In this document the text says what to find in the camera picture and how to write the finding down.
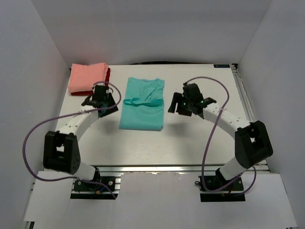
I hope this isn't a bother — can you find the teal t-shirt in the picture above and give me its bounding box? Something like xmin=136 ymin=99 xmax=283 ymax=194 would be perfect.
xmin=119 ymin=77 xmax=165 ymax=131

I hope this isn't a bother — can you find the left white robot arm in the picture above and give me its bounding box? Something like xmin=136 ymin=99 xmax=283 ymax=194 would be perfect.
xmin=43 ymin=83 xmax=118 ymax=182

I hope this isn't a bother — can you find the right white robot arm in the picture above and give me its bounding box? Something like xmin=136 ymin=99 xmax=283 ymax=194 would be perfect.
xmin=168 ymin=83 xmax=273 ymax=182

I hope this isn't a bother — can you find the folded red t-shirt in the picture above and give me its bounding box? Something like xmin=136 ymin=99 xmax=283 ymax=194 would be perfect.
xmin=71 ymin=68 xmax=111 ymax=96

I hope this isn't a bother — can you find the folded pink t-shirt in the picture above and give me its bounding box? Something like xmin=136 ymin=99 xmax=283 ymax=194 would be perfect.
xmin=67 ymin=63 xmax=109 ymax=96

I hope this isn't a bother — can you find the black strip behind table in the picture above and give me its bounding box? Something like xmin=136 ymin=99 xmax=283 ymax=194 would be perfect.
xmin=130 ymin=61 xmax=230 ymax=67

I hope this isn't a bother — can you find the aluminium front rail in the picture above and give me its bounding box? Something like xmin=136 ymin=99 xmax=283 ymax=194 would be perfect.
xmin=45 ymin=163 xmax=271 ymax=174

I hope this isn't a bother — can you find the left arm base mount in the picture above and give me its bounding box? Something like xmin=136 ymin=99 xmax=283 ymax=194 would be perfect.
xmin=70 ymin=174 xmax=120 ymax=200

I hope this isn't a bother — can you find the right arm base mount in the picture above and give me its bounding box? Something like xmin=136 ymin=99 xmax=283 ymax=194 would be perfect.
xmin=194 ymin=175 xmax=245 ymax=203

